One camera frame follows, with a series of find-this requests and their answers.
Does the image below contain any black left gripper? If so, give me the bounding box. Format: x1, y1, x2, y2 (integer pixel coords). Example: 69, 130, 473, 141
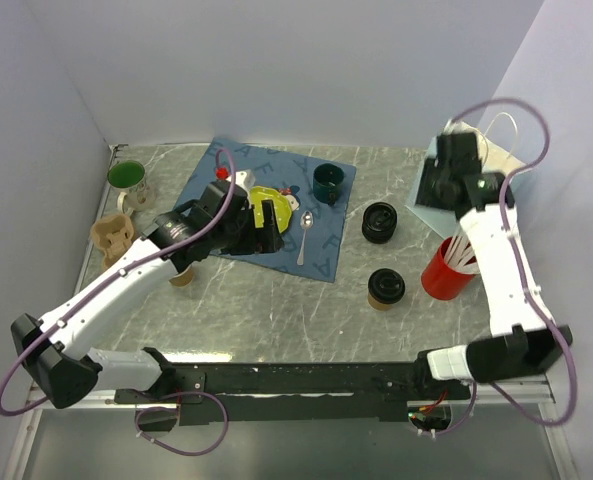
212, 200, 283, 256

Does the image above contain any stack of black cup lids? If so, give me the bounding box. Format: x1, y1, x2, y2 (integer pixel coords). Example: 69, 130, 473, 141
361, 202, 398, 244

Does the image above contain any stack of brown paper cups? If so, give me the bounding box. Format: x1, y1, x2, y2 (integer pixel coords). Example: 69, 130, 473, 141
169, 266, 194, 287

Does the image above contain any black plastic cup lid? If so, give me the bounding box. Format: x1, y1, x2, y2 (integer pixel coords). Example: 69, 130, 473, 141
367, 268, 406, 298

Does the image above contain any brown cardboard cup carrier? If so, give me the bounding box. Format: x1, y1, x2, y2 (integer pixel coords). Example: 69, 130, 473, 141
90, 213, 137, 271

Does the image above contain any brown paper coffee cup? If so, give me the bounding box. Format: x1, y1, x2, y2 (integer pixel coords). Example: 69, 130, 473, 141
367, 291, 402, 311

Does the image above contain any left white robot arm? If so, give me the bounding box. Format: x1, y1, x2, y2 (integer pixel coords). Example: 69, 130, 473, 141
11, 180, 284, 409

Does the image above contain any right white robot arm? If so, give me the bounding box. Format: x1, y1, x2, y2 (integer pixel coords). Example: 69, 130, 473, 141
413, 131, 573, 399

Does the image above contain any green polka dot plate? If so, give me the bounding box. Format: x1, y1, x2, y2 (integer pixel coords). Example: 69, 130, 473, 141
249, 186, 292, 234

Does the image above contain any silver spoon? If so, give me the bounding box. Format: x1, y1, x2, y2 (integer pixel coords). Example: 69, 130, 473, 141
297, 211, 314, 266

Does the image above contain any small cartoon figure toy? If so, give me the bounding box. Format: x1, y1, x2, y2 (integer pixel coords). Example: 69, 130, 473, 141
279, 185, 300, 211

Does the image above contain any blue letter placemat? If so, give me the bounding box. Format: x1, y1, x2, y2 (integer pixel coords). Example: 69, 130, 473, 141
176, 137, 356, 283

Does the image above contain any dark teal mug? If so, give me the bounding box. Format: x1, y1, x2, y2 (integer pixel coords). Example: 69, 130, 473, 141
312, 163, 345, 206

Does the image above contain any red cup with stirrers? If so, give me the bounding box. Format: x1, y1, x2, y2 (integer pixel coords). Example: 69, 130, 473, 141
421, 237, 476, 301

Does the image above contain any green interior floral mug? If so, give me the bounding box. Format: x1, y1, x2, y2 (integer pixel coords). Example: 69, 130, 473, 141
107, 160, 156, 216

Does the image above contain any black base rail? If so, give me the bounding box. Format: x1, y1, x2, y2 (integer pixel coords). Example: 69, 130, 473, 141
114, 362, 471, 426

